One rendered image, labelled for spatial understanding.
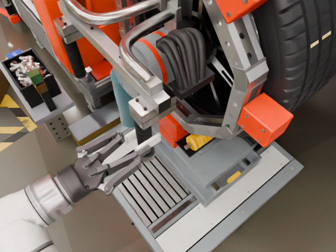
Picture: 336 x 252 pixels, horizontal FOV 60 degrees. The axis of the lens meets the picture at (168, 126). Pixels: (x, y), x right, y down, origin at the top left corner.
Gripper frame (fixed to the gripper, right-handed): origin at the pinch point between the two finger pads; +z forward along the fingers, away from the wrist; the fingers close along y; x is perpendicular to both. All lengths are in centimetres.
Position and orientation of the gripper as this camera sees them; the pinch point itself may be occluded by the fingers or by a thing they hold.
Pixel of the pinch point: (143, 138)
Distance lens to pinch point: 67.9
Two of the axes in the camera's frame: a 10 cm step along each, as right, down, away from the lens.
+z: 7.9, -5.1, 3.5
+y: 6.2, 6.5, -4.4
